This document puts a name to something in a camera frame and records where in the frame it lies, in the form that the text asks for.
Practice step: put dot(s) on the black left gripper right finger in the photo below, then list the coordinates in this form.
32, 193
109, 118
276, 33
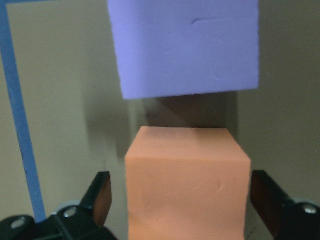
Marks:
269, 200

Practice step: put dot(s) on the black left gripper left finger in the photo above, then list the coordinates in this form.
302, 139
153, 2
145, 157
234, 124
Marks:
97, 200

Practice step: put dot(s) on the orange foam cube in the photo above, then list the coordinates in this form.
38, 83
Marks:
186, 184

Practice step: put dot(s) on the purple foam cube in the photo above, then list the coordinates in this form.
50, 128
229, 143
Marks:
167, 48

